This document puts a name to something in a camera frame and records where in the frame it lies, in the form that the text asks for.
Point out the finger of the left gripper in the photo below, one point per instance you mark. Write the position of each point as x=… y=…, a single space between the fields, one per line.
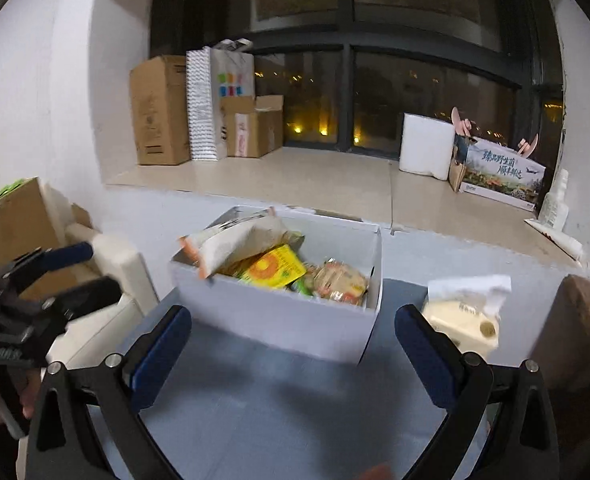
x=33 y=265

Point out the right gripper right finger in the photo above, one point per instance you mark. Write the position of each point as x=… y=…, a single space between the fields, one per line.
x=522 y=441

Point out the printed landscape carton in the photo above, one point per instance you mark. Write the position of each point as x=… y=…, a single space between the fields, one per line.
x=501 y=174

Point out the yellow sunflower snack packet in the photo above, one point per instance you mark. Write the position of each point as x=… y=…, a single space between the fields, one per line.
x=277 y=268

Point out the small brown carton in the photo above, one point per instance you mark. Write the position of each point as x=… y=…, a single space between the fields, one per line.
x=457 y=169

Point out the large cardboard box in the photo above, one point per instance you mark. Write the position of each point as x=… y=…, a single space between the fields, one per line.
x=158 y=109

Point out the polka dot paper bag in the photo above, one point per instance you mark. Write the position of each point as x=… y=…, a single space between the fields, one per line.
x=226 y=70

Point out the white foam box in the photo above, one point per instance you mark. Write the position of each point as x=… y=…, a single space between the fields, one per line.
x=426 y=146

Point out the white spray bottle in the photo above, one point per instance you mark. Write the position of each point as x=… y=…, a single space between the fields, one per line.
x=554 y=210

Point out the white orange snack bag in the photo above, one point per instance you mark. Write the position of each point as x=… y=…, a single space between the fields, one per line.
x=228 y=242

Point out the small open cardboard box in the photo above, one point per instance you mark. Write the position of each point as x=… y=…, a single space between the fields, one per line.
x=253 y=126

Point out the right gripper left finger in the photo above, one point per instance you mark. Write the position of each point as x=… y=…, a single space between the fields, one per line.
x=63 y=442

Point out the white storage box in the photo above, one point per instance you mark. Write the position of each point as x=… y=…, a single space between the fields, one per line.
x=324 y=329

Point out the tissue box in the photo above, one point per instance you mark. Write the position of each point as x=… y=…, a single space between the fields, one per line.
x=467 y=310

